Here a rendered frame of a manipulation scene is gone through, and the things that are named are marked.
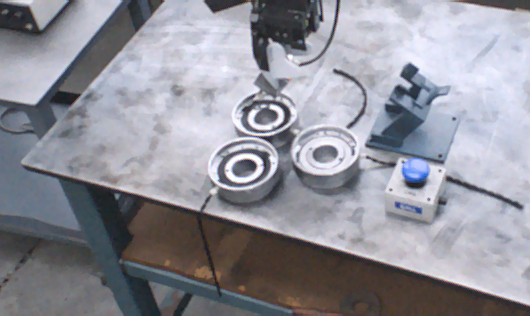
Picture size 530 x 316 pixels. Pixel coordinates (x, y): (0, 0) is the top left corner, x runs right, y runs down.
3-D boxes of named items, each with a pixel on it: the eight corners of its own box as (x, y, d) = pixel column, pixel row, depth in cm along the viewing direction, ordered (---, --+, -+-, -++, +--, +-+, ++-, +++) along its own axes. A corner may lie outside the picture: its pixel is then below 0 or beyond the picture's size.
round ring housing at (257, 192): (256, 145, 129) (252, 127, 126) (294, 182, 122) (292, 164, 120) (199, 179, 124) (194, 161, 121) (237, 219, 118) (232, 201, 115)
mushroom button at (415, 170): (398, 196, 116) (397, 173, 112) (406, 176, 118) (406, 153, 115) (425, 203, 115) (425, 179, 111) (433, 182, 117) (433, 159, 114)
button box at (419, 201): (385, 212, 117) (384, 190, 114) (400, 177, 122) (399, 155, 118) (439, 227, 115) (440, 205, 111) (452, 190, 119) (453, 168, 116)
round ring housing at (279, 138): (223, 140, 130) (218, 122, 127) (259, 100, 136) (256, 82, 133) (277, 161, 126) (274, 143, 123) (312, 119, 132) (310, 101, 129)
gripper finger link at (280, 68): (299, 104, 117) (295, 51, 111) (262, 97, 119) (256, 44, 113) (307, 92, 119) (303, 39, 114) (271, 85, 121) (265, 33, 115)
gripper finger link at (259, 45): (264, 77, 114) (259, 24, 109) (255, 75, 115) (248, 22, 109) (278, 59, 118) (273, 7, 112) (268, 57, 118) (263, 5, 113)
